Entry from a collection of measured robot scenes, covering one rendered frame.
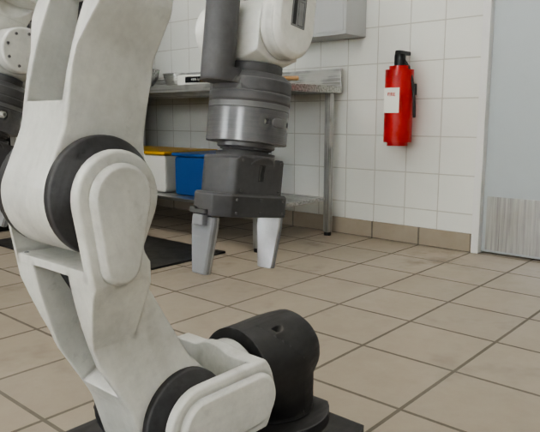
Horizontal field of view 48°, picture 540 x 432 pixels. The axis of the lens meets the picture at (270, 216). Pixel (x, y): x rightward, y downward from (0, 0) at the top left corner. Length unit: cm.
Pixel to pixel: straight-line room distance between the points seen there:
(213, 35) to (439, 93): 282
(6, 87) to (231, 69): 44
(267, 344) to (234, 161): 46
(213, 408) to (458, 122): 266
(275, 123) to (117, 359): 37
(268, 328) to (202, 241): 44
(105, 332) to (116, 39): 35
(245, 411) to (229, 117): 47
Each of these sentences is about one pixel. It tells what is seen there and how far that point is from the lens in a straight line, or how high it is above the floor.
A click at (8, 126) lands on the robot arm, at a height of 69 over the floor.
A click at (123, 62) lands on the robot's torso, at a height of 77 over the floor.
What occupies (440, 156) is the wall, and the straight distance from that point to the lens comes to 340.
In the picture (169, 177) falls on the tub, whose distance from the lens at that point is 389.
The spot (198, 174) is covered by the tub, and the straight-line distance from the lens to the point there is 363.
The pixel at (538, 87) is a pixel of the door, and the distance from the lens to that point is 324.
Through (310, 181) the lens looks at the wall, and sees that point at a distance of 387.
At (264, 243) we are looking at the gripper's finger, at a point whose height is 56.
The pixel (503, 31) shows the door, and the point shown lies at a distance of 333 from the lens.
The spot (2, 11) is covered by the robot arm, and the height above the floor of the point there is 86.
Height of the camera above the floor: 70
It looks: 9 degrees down
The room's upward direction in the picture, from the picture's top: straight up
